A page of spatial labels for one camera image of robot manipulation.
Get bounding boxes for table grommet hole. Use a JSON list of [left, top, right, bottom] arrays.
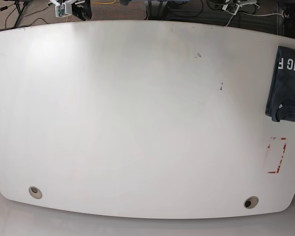
[[244, 196, 259, 209], [29, 186, 42, 199]]

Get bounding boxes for black tripod stand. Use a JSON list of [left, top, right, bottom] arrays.
[[13, 0, 28, 29]]

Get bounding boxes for white cable on floor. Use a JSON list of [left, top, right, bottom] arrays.
[[225, 11, 283, 27]]

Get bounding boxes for left table grommet hole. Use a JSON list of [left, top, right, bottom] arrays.
[[29, 186, 42, 199]]

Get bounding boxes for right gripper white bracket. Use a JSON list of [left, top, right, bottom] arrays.
[[48, 0, 91, 20]]

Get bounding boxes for right table grommet hole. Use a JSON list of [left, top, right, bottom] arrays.
[[244, 196, 259, 209]]

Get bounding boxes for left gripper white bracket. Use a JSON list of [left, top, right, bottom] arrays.
[[222, 0, 260, 14]]

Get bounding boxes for red tape marking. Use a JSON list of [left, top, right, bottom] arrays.
[[265, 137, 288, 174]]

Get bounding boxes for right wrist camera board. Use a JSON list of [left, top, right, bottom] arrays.
[[55, 5, 65, 18]]

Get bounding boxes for dark blue t-shirt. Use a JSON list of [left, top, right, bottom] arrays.
[[265, 46, 295, 122]]

